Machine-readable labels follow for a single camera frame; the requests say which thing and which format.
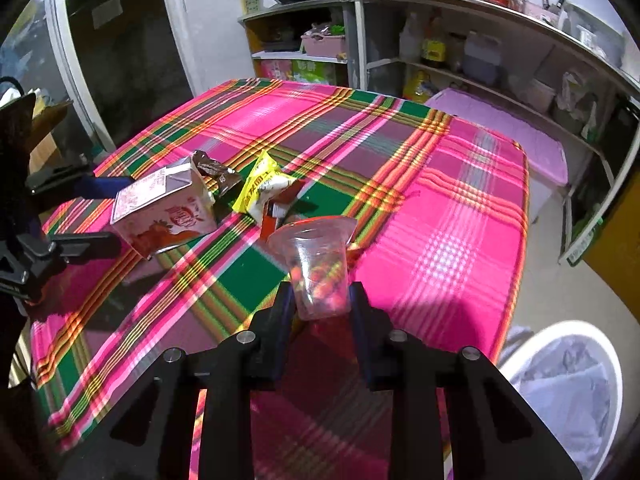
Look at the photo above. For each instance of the pink-lidded storage box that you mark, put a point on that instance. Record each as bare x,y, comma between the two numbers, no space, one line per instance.
500,130

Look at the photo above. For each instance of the glass door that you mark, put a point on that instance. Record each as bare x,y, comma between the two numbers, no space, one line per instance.
125,60

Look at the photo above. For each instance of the white plastic bag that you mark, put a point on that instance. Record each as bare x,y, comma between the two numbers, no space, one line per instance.
575,100

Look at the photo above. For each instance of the red snack wrapper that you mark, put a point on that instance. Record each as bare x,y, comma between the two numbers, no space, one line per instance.
281,205

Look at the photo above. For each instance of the dark bottle with yellow label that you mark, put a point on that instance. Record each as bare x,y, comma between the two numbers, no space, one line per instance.
434,50

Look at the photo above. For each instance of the yellow wooden door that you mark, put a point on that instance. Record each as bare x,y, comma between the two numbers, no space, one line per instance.
617,260

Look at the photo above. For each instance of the pink plastic basket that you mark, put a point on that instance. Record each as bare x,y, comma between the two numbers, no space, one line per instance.
325,45

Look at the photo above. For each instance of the pink knife holder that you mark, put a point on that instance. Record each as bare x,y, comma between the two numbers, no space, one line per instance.
540,12

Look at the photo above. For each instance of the yellow snack wrapper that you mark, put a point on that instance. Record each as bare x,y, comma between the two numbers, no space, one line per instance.
260,190

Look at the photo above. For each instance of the large grey shelf unit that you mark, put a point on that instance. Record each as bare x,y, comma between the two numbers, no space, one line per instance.
500,15

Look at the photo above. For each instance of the pink printed packet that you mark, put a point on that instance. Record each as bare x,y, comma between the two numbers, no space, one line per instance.
274,70

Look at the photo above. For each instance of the purple plastic jerrycan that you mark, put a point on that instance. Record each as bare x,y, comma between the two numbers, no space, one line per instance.
482,60

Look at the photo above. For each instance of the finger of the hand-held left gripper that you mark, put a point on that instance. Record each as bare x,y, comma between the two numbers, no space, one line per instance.
107,186
85,247

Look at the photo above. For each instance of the pink milk carton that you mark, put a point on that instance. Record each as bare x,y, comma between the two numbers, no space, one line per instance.
165,215

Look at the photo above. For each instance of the green bottle with white label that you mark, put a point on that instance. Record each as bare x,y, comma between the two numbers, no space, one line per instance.
582,245

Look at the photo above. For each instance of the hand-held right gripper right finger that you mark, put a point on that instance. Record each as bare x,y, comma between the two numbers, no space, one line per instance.
362,335

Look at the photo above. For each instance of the green printed packet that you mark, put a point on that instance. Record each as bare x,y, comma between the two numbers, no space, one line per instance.
314,72

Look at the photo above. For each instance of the small grey shelf unit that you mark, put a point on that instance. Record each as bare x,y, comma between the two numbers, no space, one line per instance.
280,10

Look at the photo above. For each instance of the white plastic jug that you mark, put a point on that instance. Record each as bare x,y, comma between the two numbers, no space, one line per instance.
411,40

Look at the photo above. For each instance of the clear plastic cup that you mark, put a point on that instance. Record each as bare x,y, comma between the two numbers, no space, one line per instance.
315,270

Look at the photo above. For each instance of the white round bin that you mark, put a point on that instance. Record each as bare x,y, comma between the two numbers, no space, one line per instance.
565,385

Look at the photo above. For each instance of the wooden cabinet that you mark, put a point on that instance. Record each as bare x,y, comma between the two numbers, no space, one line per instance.
50,127

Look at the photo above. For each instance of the yellow oil bottle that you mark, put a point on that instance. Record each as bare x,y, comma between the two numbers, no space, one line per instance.
420,87

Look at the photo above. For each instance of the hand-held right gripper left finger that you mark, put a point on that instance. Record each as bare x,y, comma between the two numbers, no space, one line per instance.
284,330

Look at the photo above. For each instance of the brown snack wrapper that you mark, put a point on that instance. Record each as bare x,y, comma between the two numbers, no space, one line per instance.
215,170

